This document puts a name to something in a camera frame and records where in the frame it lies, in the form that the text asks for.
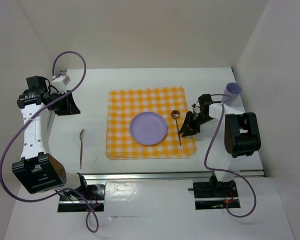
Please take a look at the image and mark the yellow white checkered cloth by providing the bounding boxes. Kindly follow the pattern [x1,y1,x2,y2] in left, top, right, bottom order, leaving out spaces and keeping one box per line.
[106,86,196,160]

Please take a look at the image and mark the purple plastic plate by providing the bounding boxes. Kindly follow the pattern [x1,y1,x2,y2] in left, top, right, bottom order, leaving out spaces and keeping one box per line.
[129,111,168,146]

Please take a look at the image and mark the aluminium front rail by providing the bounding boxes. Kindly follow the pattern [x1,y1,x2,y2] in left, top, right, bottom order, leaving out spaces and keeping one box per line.
[79,169,266,182]

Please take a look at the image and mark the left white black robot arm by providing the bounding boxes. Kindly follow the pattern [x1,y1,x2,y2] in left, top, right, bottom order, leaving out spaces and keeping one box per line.
[12,75,80,194]

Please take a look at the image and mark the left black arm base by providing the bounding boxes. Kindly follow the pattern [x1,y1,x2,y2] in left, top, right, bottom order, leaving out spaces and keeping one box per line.
[57,173,106,213]

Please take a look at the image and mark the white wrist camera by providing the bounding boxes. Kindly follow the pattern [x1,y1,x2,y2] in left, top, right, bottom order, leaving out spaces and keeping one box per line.
[191,101,202,115]
[51,75,71,94]

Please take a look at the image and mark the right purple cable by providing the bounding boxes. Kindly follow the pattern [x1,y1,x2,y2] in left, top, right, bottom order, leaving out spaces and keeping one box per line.
[203,93,257,218]

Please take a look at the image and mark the purple cable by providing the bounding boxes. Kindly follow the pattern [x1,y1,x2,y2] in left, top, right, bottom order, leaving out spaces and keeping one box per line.
[0,50,100,233]
[203,93,257,218]

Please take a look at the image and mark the aluminium left side rail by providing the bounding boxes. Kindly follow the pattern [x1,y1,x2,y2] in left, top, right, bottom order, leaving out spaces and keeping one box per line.
[47,111,55,132]

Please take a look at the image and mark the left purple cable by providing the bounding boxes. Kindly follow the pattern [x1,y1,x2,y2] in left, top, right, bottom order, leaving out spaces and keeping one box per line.
[0,50,100,233]

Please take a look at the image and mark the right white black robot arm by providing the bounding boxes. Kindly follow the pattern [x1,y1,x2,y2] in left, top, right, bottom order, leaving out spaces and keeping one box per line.
[178,93,261,196]

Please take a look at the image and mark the purple plastic cup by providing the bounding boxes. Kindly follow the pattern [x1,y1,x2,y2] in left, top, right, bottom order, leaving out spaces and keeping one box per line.
[222,82,242,106]

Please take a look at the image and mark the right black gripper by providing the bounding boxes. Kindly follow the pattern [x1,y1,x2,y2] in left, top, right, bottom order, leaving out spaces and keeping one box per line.
[178,110,214,137]

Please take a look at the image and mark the copper fork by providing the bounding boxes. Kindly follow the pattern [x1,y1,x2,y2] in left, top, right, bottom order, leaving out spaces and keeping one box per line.
[79,128,85,169]

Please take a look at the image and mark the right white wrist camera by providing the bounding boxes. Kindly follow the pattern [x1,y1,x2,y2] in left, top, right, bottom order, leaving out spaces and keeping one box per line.
[191,101,202,115]

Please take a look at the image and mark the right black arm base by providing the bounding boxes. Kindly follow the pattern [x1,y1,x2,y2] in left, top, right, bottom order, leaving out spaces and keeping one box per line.
[188,175,241,210]

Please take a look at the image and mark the copper spoon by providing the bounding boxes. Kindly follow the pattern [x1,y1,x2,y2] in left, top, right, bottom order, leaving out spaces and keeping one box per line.
[171,109,182,146]

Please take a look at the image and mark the aluminium rail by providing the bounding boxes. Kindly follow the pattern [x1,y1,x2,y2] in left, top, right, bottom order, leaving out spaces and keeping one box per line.
[47,111,55,132]
[79,169,266,182]

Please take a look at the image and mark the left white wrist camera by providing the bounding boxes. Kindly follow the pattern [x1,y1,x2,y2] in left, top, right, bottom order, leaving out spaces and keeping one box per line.
[51,75,71,94]

